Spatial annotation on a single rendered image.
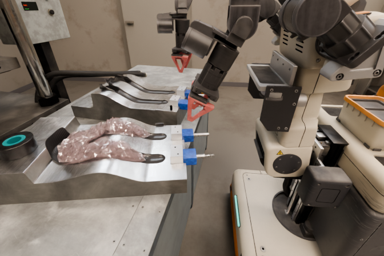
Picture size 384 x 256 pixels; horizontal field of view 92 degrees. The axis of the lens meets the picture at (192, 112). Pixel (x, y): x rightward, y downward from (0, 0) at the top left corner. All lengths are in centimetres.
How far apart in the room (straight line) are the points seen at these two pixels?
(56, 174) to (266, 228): 95
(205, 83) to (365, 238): 77
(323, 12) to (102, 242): 64
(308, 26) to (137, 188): 53
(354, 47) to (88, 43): 372
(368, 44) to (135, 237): 62
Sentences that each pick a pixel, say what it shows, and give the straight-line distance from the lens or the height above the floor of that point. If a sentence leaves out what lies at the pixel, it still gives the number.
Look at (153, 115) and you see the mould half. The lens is 78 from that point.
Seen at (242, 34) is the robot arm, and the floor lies 120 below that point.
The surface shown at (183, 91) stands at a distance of 86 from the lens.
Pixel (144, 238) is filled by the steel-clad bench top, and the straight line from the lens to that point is 51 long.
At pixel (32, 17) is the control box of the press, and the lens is 139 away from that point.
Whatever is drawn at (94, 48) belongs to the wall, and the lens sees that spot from 386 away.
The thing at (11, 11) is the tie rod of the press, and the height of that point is 123.
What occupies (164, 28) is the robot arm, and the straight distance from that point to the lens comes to 79.
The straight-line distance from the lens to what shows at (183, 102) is 78.
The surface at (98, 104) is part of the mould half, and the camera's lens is 90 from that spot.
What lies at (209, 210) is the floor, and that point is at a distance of 149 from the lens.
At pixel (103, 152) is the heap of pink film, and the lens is 56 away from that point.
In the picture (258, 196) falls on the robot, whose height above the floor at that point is 28.
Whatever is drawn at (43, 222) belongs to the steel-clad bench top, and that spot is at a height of 80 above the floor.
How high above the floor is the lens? 125
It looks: 30 degrees down
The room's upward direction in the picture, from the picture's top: straight up
